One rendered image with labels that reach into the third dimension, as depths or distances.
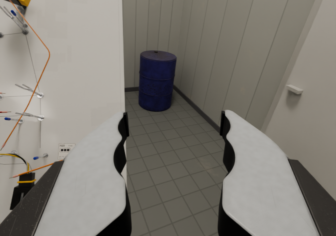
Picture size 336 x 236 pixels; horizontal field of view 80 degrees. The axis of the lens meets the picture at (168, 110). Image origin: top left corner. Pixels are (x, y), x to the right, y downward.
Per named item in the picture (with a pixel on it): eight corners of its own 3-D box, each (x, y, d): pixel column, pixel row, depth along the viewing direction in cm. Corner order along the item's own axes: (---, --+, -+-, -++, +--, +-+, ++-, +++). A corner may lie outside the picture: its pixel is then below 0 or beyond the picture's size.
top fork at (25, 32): (29, 31, 66) (6, 4, 52) (27, 36, 66) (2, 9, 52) (23, 28, 66) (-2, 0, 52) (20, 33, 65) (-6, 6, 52)
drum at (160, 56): (176, 109, 329) (184, 59, 287) (144, 114, 306) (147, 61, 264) (163, 94, 371) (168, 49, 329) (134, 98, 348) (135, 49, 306)
